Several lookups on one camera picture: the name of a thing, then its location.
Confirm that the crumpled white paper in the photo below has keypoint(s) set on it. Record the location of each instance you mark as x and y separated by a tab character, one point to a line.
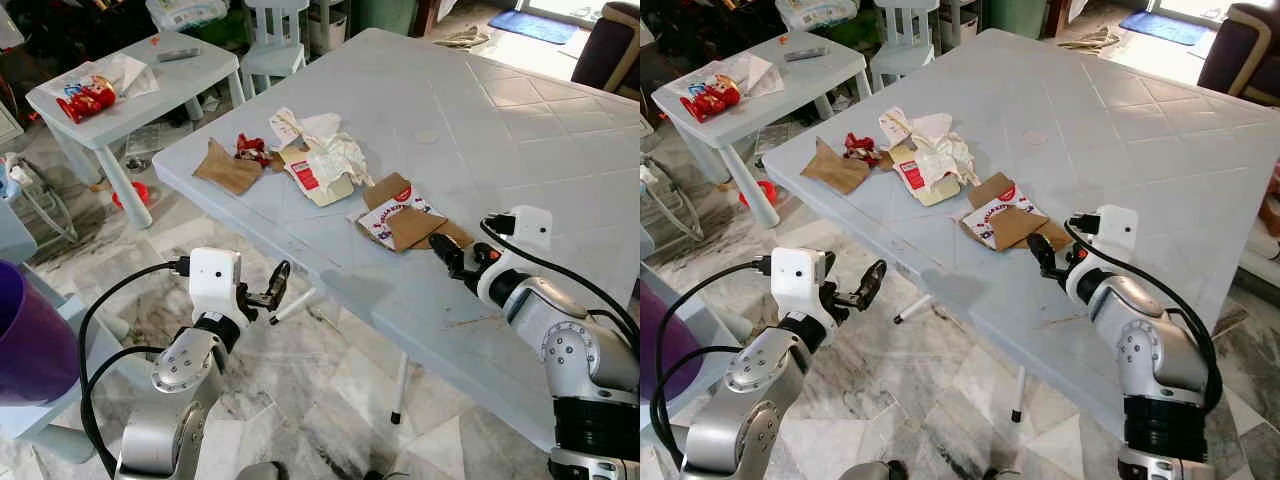
335	150
945	150

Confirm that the purple rubbish bin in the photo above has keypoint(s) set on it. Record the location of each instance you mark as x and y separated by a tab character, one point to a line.
35	340
668	345

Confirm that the grey remote control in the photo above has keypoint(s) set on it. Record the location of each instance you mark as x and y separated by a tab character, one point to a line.
805	53
178	53

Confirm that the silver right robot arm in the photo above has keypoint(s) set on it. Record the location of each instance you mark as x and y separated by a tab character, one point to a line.
1150	350
575	345

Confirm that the green container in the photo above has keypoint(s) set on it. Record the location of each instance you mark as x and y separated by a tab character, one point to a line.
382	15
1018	17

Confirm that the red white printed brown bag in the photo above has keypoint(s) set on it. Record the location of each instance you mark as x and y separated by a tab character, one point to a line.
410	222
1010	222

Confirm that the red object on floor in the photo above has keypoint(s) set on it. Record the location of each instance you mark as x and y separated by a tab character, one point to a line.
135	195
765	192

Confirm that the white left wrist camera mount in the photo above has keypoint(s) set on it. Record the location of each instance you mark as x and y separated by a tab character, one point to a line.
797	283
213	283

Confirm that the blue floor mat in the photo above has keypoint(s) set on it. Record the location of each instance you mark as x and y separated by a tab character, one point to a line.
533	27
1165	27

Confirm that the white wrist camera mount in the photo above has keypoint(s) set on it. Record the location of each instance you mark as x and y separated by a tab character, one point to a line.
528	226
797	283
1115	226
213	283

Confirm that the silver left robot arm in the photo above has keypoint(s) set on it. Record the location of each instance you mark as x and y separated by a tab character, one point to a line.
180	385
750	390

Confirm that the brown paper piece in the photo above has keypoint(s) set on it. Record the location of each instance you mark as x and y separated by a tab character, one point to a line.
835	168
225	168

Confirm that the cream carton with red label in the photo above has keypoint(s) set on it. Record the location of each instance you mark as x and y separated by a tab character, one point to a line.
322	185
928	185

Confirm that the white printed plastic bag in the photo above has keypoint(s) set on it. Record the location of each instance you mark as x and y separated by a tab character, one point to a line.
185	12
815	12

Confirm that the dark armchair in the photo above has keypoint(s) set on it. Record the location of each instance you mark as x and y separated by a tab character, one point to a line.
610	50
1240	55

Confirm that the small pale plastic table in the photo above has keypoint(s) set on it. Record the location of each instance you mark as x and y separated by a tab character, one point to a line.
800	85
180	85

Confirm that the white plastic chair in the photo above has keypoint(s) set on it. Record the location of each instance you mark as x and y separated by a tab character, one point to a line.
275	40
905	40

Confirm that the large pale blue plastic table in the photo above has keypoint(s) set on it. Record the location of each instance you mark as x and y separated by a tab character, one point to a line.
480	140
1100	140

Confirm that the white paper sheet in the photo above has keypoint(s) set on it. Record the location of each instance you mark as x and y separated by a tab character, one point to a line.
128	72
755	72

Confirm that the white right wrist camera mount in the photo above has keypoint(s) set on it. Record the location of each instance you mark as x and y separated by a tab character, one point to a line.
528	226
1115	226

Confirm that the beige slippers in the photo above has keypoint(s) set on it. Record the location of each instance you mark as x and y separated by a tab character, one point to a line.
462	39
1090	39

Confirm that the small red crumpled wrapper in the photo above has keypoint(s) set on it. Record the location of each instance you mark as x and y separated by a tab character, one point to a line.
860	150
252	150

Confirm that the red snack bag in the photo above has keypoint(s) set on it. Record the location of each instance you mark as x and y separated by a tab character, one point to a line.
712	98
88	98

